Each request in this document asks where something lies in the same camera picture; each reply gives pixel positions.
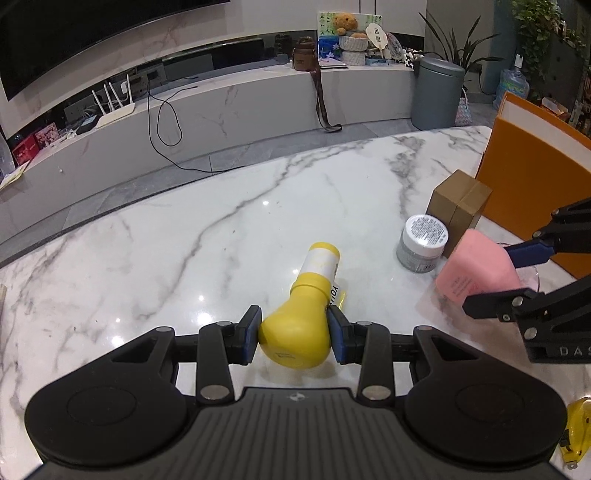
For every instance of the white router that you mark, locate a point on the white router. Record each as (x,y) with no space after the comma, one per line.
(115,117)

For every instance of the red gift box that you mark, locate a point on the red gift box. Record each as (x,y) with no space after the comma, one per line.
(25,150)

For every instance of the pink pump bottle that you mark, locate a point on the pink pump bottle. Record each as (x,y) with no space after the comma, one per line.
(471,265)

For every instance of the paper sheet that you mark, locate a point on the paper sheet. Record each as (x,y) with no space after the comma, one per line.
(14,175)

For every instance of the grey woven basket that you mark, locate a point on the grey woven basket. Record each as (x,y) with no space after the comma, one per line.
(354,57)
(353,44)

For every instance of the yellow tape measure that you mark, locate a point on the yellow tape measure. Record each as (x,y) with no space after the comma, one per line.
(579,429)

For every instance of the white round hand fan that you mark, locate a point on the white round hand fan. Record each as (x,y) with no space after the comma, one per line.
(376,34)

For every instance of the brown teddy bear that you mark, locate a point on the brown teddy bear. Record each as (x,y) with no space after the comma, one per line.
(345,23)

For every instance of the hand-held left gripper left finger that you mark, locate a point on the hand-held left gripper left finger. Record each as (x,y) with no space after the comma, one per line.
(250,334)

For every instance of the orange cardboard box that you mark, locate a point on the orange cardboard box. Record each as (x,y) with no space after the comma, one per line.
(526,170)

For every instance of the grey pedal trash can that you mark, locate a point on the grey pedal trash can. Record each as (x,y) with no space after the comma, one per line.
(436,92)

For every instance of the blue water jug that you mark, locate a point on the blue water jug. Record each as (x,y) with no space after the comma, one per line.
(511,87)

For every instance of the decorative plate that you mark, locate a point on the decorative plate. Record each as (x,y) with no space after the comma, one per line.
(395,44)

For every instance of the brown cardboard cube box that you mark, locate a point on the brown cardboard cube box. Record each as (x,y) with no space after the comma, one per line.
(455,198)

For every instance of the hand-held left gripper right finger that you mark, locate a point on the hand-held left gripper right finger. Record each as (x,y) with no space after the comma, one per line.
(337,337)

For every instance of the brown leather bag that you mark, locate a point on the brown leather bag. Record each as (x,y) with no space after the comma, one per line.
(304,55)

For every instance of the pink floral gift box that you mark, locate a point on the pink floral gift box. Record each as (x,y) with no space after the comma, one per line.
(46,134)

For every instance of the long-leaf potted plant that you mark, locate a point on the long-leaf potted plant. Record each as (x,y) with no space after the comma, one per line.
(455,46)

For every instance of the black set-top box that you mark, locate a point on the black set-top box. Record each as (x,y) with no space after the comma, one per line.
(87,124)

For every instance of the blue floral box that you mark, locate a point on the blue floral box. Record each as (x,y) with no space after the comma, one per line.
(328,48)

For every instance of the flat pink book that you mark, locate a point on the flat pink book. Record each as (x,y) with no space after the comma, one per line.
(334,63)

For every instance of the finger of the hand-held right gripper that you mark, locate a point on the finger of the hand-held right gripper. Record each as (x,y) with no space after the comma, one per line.
(528,253)
(503,302)

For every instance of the green leafy vine plant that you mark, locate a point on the green leafy vine plant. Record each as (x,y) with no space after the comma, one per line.
(540,32)

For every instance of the small grey jar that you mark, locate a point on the small grey jar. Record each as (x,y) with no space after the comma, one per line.
(422,244)

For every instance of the woven handbag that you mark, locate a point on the woven handbag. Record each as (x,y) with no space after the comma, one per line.
(463,110)

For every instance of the yellow bottle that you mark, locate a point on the yellow bottle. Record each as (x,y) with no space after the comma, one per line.
(295,337)

